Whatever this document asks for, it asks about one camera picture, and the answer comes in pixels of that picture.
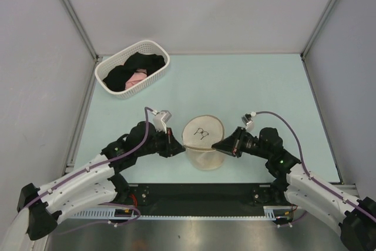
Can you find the white slotted cable duct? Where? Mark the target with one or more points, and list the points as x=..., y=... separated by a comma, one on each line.
x=114, y=213

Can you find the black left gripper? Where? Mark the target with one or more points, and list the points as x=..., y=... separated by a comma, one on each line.
x=171, y=146

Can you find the pink garment in basket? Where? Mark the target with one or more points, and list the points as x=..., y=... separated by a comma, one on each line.
x=132, y=78

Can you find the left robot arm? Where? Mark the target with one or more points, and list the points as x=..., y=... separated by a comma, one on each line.
x=97, y=182

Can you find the white perforated plastic basket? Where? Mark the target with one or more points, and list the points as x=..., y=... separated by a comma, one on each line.
x=147, y=47

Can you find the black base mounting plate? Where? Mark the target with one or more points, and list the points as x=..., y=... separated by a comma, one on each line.
x=234, y=199

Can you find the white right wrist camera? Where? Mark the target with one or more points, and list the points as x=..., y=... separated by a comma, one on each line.
x=248, y=120

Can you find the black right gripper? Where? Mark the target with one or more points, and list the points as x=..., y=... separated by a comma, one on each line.
x=232, y=144

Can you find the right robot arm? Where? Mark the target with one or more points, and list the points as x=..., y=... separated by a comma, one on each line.
x=352, y=218

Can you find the black garment in basket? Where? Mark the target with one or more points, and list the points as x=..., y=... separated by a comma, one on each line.
x=115, y=80

